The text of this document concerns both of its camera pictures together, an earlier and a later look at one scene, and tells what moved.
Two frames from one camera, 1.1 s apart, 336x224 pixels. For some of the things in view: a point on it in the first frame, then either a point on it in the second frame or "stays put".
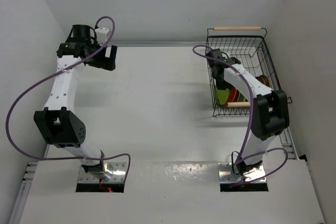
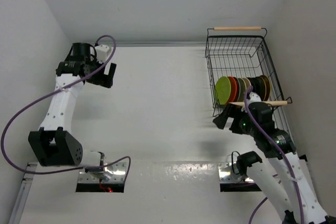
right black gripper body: x=221 y=84 → x=240 y=124
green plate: x=222 y=95 stays put
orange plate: x=233 y=95 stays put
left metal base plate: x=118 y=169 stays put
